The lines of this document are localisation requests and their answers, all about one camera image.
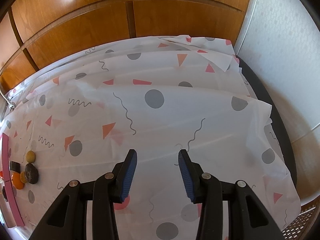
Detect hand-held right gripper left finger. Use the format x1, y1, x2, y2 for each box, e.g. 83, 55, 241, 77
29, 149, 138, 240

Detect wooden panelled cabinet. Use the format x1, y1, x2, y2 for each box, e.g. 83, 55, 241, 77
0, 0, 260, 93

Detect white power cord with plug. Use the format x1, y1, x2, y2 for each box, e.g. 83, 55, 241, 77
0, 84, 15, 112

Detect large orange with stem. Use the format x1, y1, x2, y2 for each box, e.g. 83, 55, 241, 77
11, 173, 25, 190

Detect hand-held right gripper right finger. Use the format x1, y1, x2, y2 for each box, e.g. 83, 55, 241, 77
177, 149, 285, 240

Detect wicker chair seat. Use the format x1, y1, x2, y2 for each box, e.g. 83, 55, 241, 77
281, 204, 320, 240

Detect pink shallow tray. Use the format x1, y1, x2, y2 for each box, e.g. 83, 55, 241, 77
0, 134, 25, 228

